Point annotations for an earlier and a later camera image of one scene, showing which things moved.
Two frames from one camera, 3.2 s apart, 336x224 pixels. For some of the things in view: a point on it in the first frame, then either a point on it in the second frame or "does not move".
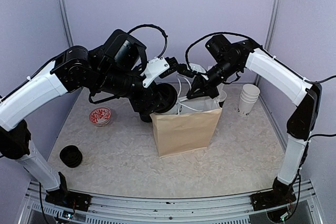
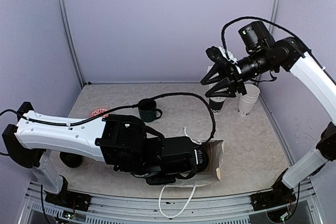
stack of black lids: [71, 156] does not move
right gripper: [206, 88] -> [232, 79]
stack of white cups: [248, 98] does not move
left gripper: [145, 104] -> [161, 181]
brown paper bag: [190, 127] -> [214, 150]
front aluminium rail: [238, 209] does not move
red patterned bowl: [100, 116] does not move
